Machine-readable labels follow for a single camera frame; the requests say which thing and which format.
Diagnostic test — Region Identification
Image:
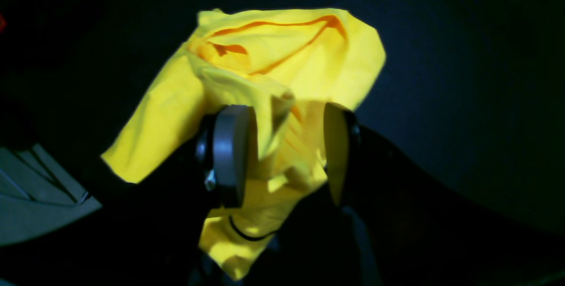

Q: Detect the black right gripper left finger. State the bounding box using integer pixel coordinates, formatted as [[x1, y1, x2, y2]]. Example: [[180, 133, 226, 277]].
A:
[[194, 105, 255, 208]]

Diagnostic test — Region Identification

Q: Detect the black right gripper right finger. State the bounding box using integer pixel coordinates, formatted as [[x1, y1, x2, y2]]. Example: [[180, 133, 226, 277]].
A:
[[323, 103, 397, 207]]

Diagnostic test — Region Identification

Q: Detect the yellow t-shirt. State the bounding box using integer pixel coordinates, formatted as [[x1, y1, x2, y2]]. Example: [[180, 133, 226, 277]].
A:
[[102, 8, 386, 281]]

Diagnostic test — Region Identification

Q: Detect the black table cloth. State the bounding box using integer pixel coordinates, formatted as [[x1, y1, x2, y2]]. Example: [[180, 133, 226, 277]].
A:
[[1, 0, 564, 286]]

